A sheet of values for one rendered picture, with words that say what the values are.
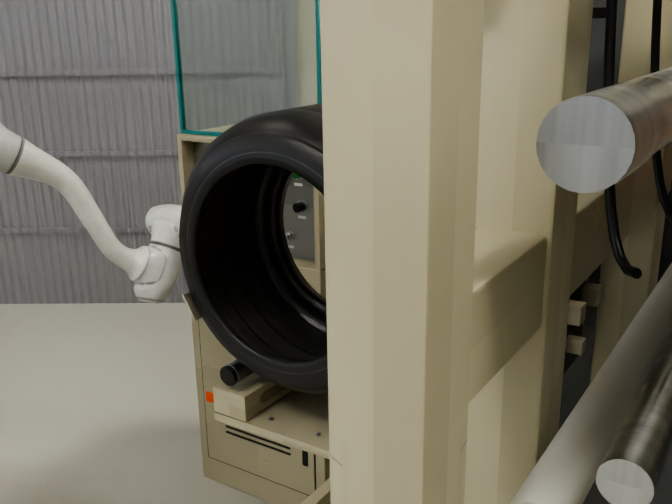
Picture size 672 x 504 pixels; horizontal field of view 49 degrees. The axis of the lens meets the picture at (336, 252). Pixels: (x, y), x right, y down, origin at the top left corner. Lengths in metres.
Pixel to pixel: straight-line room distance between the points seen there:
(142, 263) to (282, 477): 0.95
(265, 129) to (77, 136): 3.21
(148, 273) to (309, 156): 0.92
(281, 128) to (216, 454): 1.69
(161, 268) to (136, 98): 2.36
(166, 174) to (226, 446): 2.07
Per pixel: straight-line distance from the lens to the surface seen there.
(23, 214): 4.73
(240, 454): 2.72
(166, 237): 2.13
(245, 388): 1.61
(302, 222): 2.26
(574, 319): 1.52
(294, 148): 1.31
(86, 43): 4.43
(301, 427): 1.57
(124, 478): 2.98
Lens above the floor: 1.60
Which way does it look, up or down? 17 degrees down
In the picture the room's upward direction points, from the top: 1 degrees counter-clockwise
